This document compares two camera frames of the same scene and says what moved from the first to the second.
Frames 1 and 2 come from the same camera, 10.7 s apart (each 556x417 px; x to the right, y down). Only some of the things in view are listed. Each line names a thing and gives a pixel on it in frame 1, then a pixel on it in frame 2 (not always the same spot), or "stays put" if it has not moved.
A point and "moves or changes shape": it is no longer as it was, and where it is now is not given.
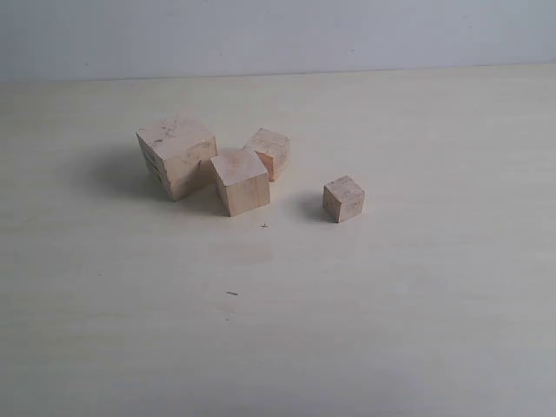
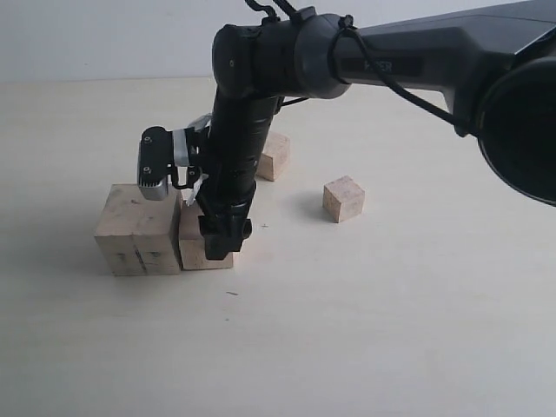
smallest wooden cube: (342, 198) stays put
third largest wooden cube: (274, 150) stays put
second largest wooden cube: (242, 180) moves or changes shape
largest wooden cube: (180, 155) moves or changes shape
